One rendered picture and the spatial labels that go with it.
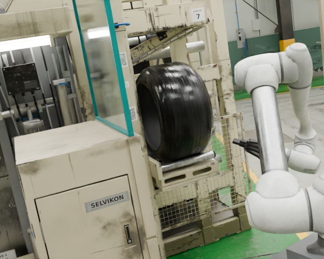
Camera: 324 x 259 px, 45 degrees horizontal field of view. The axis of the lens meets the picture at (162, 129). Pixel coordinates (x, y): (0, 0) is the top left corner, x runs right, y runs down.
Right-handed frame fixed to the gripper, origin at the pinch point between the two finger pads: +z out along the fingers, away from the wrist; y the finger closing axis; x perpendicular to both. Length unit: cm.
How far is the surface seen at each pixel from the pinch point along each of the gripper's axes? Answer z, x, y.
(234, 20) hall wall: 214, 886, 325
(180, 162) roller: 27.1, -14.6, 14.3
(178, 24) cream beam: 58, 50, -34
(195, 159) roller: 20.8, -8.0, 14.4
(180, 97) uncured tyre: 33.2, -6.5, -22.5
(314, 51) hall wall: -16, 950, 390
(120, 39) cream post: 71, -1, -43
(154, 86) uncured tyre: 48, -6, -24
